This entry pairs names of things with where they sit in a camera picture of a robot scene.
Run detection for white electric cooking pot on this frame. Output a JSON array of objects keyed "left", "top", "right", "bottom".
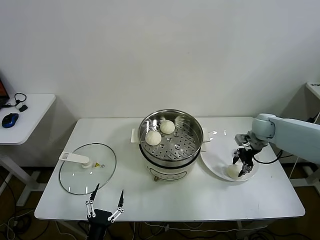
[{"left": 129, "top": 127, "right": 209, "bottom": 183}]

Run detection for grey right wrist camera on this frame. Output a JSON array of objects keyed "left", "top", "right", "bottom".
[{"left": 234, "top": 133, "right": 252, "bottom": 146}]

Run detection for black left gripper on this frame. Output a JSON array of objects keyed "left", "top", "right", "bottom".
[{"left": 84, "top": 183, "right": 125, "bottom": 240}]

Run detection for laptop with red screen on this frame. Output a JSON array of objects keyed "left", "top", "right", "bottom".
[{"left": 0, "top": 72, "right": 11, "bottom": 110}]

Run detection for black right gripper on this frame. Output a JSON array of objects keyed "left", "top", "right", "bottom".
[{"left": 232, "top": 147, "right": 258, "bottom": 178}]

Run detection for glass lid with white handle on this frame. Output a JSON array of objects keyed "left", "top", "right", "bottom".
[{"left": 58, "top": 142, "right": 117, "bottom": 196}]

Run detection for steel perforated steamer basket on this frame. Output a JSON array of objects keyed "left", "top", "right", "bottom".
[{"left": 137, "top": 108, "right": 204, "bottom": 168}]

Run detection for small white side table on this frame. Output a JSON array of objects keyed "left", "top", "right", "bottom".
[{"left": 0, "top": 93, "right": 56, "bottom": 207}]

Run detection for large white table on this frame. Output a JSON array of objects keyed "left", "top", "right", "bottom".
[{"left": 34, "top": 117, "right": 306, "bottom": 237}]

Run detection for white hanging cable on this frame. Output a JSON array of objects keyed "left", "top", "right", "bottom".
[{"left": 288, "top": 158, "right": 300, "bottom": 180}]

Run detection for white round plate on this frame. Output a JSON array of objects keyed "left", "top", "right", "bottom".
[{"left": 199, "top": 129, "right": 260, "bottom": 182}]

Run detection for white steamed baozi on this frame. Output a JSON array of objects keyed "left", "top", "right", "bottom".
[
  {"left": 226, "top": 164, "right": 242, "bottom": 179},
  {"left": 145, "top": 130, "right": 162, "bottom": 146},
  {"left": 159, "top": 119, "right": 176, "bottom": 135}
]

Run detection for blue computer mouse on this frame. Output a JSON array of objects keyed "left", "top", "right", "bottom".
[{"left": 1, "top": 112, "right": 20, "bottom": 129}]

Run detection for black earphone cable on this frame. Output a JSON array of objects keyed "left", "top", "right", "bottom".
[{"left": 0, "top": 92, "right": 28, "bottom": 110}]

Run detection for black power cable with adapter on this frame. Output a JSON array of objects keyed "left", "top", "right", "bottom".
[{"left": 276, "top": 116, "right": 316, "bottom": 160}]

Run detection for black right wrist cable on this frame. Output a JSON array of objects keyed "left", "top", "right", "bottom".
[{"left": 253, "top": 149, "right": 285, "bottom": 165}]

